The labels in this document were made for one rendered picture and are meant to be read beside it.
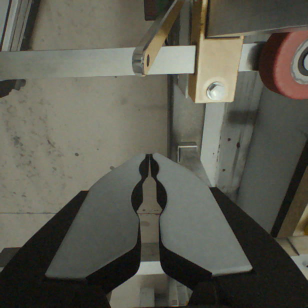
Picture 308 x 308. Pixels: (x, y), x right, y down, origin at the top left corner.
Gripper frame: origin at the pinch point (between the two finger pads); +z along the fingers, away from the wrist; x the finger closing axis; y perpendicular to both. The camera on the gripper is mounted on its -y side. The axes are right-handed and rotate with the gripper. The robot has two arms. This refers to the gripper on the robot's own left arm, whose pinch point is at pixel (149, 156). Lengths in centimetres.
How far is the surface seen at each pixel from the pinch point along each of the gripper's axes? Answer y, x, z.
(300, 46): -5.8, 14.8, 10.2
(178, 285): 65, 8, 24
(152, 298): 221, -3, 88
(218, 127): 14.2, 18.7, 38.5
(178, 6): -8.9, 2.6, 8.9
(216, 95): -0.7, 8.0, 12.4
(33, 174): 72, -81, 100
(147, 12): -10.8, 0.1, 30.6
